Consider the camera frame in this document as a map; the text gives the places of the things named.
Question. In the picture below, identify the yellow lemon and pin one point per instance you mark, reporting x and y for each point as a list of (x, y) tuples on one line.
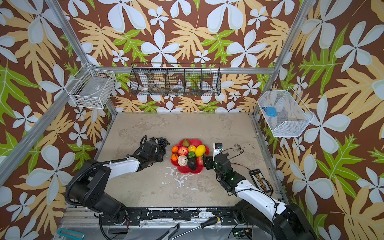
[(200, 150)]

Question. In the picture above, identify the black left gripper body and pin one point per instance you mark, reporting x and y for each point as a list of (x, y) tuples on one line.
[(158, 157)]

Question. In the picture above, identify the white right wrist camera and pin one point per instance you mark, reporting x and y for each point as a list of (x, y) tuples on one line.
[(217, 149)]

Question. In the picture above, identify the aluminium frame post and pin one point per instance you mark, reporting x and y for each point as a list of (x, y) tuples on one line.
[(75, 43), (286, 48)]

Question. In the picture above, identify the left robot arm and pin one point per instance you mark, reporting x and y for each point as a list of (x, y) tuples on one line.
[(87, 187)]

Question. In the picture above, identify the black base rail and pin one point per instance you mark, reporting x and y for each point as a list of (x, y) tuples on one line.
[(138, 216)]

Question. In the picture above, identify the white garlic bulb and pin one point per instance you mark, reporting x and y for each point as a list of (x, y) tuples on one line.
[(182, 160)]

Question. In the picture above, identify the orange tangerine pair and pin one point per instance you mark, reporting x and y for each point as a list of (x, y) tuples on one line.
[(174, 156)]

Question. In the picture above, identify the aluminium frame post left rear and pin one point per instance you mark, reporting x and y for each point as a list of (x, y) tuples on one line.
[(75, 43)]

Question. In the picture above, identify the white wire basket left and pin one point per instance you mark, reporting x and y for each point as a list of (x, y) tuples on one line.
[(91, 87)]

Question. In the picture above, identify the dark avocado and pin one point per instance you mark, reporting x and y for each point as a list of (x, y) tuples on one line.
[(192, 163)]

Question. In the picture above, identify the black handled screwdriver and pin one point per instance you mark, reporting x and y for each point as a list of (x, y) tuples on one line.
[(211, 221)]

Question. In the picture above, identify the red green fig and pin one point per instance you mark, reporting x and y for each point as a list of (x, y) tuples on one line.
[(186, 143)]

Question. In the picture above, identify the black grape bunch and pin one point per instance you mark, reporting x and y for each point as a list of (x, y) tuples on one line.
[(162, 143)]

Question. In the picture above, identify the teal tool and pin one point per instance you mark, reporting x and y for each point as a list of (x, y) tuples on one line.
[(66, 234)]

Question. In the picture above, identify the black pliers handle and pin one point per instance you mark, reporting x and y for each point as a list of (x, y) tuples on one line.
[(169, 234)]

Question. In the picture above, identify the black wire basket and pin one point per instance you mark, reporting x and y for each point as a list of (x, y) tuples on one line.
[(179, 79)]

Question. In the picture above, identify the red strawberry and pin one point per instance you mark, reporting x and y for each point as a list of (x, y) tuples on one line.
[(200, 161)]

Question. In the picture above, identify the red apple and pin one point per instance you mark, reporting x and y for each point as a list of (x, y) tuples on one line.
[(183, 151)]

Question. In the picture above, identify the small yellow orange fruit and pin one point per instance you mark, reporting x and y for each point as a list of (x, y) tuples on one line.
[(192, 148)]

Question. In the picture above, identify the aluminium frame post right rear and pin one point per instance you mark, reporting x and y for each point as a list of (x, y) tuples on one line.
[(286, 48)]

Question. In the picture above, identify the white mesh basket right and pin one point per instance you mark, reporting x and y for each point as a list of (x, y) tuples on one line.
[(293, 117)]

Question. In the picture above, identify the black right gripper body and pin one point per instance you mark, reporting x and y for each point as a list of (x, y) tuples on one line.
[(210, 162)]

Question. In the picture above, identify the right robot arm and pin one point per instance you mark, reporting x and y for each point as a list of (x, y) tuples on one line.
[(281, 221)]

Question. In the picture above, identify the blue object in basket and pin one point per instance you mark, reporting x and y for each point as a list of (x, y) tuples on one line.
[(271, 111)]

